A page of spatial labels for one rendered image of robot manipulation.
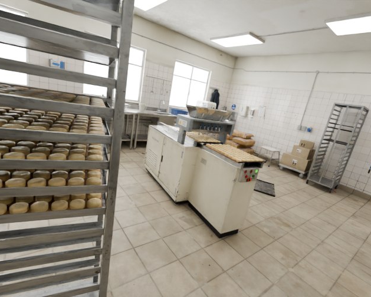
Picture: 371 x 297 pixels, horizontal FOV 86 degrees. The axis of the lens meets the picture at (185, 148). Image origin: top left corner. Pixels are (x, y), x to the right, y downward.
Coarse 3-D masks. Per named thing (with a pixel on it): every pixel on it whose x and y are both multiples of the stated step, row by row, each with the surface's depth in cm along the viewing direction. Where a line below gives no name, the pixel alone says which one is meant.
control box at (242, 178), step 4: (244, 168) 195; (248, 168) 198; (252, 168) 200; (256, 168) 202; (240, 172) 194; (244, 172) 193; (248, 172) 196; (252, 172) 200; (240, 176) 194; (244, 176) 195; (248, 176) 198; (256, 176) 205; (240, 180) 194; (244, 180) 197; (248, 180) 200; (252, 180) 204
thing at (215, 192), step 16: (208, 160) 229; (208, 176) 229; (224, 176) 206; (192, 192) 257; (208, 192) 228; (224, 192) 206; (240, 192) 205; (192, 208) 261; (208, 208) 228; (224, 208) 205; (240, 208) 213; (208, 224) 232; (224, 224) 208; (240, 224) 222
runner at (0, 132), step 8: (0, 128) 53; (8, 128) 54; (16, 128) 55; (0, 136) 54; (8, 136) 54; (16, 136) 55; (24, 136) 56; (32, 136) 57; (40, 136) 57; (48, 136) 58; (56, 136) 59; (64, 136) 60; (72, 136) 61; (80, 136) 62; (88, 136) 63; (96, 136) 64; (104, 136) 65
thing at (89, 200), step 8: (0, 200) 66; (8, 200) 68; (16, 200) 69; (24, 200) 69; (32, 200) 72; (40, 200) 71; (48, 200) 73; (56, 200) 74; (64, 200) 73; (72, 200) 73; (80, 200) 74; (88, 200) 75; (96, 200) 76; (0, 208) 63; (8, 208) 66; (16, 208) 64; (24, 208) 65; (32, 208) 66; (40, 208) 66; (48, 208) 70; (56, 208) 68; (64, 208) 70; (72, 208) 71; (80, 208) 72
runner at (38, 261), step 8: (48, 256) 69; (56, 256) 70; (64, 256) 71; (72, 256) 73; (80, 256) 74; (88, 256) 75; (0, 264) 64; (8, 264) 65; (16, 264) 66; (24, 264) 67; (32, 264) 68; (40, 264) 69
